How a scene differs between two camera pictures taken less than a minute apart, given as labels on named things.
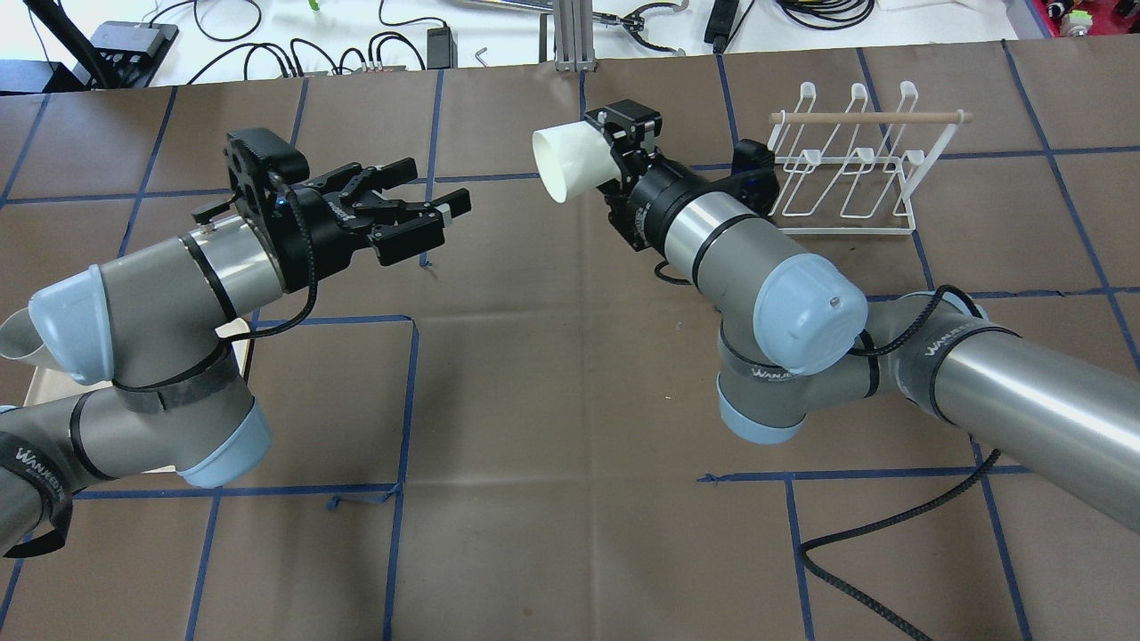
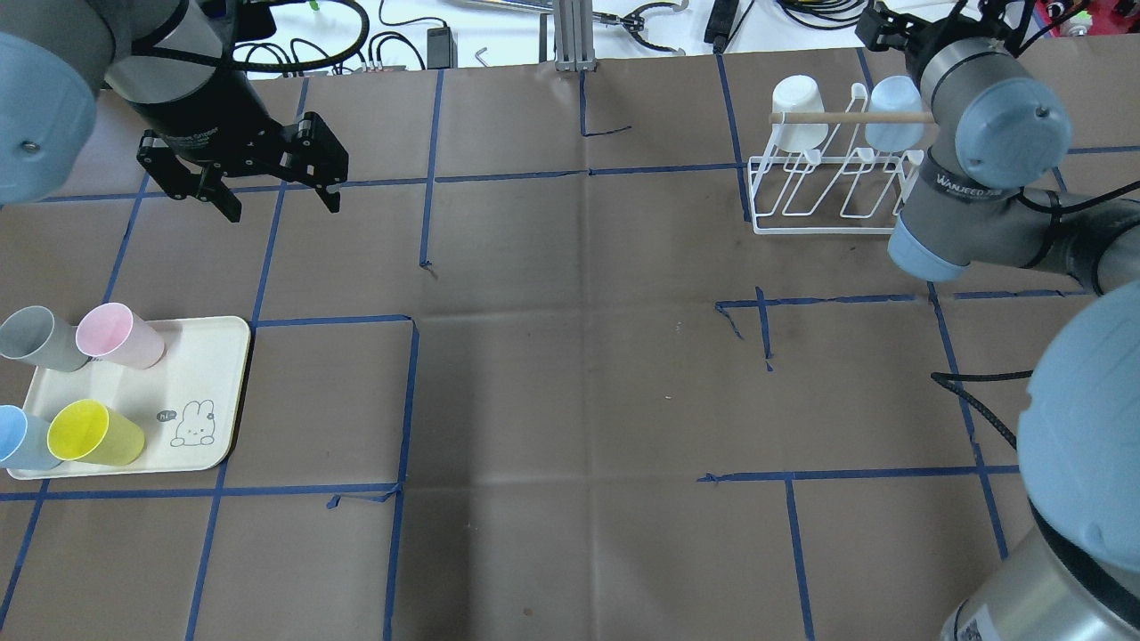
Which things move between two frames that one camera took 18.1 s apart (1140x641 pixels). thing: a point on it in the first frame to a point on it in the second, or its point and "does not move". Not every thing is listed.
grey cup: (20, 339) does not move
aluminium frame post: (574, 36) does not move
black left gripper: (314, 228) to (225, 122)
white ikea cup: (574, 159) to (796, 93)
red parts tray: (1105, 18) does not move
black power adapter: (442, 51) does not move
